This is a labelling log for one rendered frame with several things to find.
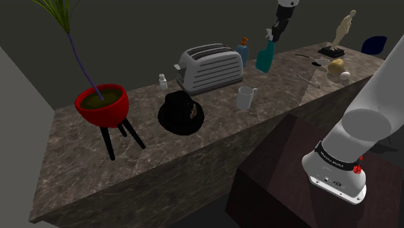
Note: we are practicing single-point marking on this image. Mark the black hat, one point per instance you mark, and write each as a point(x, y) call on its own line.
point(178, 115)

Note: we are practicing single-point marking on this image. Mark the beige figure on black base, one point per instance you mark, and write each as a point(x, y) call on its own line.
point(342, 30)

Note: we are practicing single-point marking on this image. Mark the yellowish potato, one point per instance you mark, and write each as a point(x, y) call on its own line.
point(335, 66)

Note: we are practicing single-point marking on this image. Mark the white mug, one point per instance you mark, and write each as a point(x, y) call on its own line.
point(245, 98)

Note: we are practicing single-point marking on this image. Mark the blue soap dispenser orange pump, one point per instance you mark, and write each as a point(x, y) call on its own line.
point(243, 52)

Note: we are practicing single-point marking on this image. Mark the white egg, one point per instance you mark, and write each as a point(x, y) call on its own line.
point(345, 75)

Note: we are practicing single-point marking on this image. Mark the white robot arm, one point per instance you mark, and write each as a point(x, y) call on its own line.
point(363, 126)

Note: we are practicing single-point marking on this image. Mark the dark robot stand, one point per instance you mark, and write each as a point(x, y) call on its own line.
point(277, 176)

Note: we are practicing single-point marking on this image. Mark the thin metal skewer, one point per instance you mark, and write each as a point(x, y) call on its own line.
point(308, 82)

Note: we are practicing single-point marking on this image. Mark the teal spray bottle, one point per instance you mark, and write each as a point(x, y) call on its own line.
point(264, 58)

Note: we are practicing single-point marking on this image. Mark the small white bottle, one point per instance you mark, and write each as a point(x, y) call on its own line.
point(163, 82)

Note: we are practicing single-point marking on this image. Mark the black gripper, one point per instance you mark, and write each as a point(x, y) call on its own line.
point(284, 15)

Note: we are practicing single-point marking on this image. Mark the silver toaster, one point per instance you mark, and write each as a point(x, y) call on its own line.
point(211, 68)

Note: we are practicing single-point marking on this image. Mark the red plant pot black legs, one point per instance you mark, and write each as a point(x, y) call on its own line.
point(107, 109)

